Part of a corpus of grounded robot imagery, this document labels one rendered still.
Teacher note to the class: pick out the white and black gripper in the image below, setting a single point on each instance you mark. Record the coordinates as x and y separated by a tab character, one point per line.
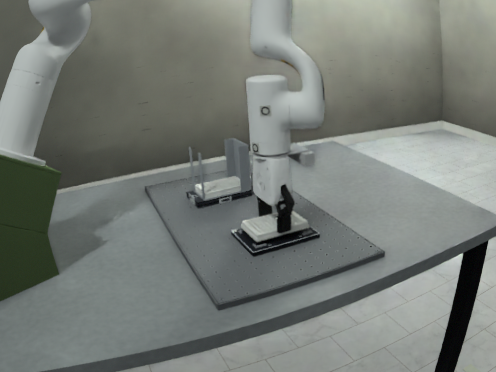
272	178

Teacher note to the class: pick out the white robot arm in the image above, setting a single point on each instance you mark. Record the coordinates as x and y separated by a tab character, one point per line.
272	109

